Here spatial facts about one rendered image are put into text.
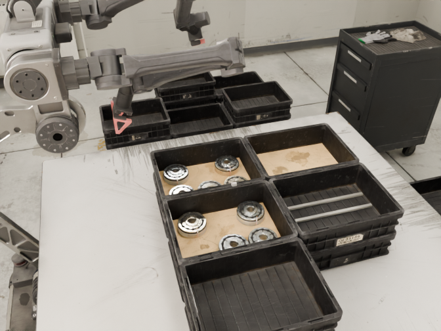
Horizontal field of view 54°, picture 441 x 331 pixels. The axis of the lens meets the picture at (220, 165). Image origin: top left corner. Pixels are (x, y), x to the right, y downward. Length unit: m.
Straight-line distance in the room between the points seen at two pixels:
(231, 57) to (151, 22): 3.25
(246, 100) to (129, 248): 1.62
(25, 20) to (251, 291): 1.06
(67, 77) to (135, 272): 0.76
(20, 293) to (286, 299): 1.37
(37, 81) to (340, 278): 1.18
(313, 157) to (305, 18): 3.22
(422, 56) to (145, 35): 2.62
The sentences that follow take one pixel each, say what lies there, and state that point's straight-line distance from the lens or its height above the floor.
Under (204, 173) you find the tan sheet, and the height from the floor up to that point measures 0.83.
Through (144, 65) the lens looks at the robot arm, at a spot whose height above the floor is 1.45.
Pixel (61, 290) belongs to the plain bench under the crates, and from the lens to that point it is 1.67.
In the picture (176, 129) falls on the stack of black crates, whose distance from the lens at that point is 2.93.
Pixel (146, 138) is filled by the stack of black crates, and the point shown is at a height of 0.49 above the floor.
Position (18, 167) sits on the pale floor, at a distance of 3.51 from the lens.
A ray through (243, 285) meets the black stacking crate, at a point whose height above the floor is 0.83.
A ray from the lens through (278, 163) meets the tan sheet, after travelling 1.88.
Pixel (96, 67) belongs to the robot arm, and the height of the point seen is 1.47.
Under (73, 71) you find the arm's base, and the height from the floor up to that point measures 1.47.
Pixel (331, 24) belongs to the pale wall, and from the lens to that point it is 5.21.
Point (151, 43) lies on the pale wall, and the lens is 4.56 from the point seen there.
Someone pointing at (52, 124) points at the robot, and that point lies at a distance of 1.56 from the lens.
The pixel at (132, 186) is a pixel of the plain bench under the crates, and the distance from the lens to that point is 1.99.
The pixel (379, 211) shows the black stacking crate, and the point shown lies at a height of 0.84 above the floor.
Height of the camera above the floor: 1.97
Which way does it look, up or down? 38 degrees down
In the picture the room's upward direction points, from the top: straight up
